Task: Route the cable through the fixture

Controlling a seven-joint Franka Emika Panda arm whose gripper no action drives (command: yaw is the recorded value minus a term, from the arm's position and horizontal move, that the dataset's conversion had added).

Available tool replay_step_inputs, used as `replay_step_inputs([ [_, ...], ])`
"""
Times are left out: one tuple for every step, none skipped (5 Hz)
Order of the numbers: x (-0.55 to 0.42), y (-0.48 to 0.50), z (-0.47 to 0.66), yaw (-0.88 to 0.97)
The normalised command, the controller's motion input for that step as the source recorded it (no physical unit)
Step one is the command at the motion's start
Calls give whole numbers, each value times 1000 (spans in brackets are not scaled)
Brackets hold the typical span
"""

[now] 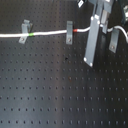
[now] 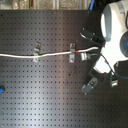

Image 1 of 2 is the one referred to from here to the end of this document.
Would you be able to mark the short grey gripper finger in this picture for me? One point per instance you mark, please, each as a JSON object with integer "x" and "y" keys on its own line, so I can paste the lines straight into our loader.
{"x": 104, "y": 21}

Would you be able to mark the middle grey cable clip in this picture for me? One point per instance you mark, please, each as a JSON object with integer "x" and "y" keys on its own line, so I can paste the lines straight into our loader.
{"x": 69, "y": 34}

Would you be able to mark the small white tag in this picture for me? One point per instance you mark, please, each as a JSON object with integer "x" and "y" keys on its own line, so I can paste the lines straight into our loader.
{"x": 80, "y": 3}

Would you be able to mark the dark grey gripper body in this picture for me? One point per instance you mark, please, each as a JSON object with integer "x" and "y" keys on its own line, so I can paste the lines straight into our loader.
{"x": 100, "y": 5}

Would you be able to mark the left grey cable clip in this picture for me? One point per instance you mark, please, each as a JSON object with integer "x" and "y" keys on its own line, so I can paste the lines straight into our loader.
{"x": 26, "y": 28}

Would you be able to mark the long grey gripper finger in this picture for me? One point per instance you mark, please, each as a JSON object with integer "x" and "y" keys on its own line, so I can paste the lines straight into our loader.
{"x": 92, "y": 40}

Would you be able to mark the grey cable clip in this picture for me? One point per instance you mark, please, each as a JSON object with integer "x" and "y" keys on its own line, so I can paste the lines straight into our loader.
{"x": 26, "y": 28}
{"x": 69, "y": 34}
{"x": 114, "y": 40}

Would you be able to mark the right grey cable clip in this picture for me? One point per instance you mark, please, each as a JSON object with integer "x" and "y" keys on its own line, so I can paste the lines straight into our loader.
{"x": 114, "y": 40}

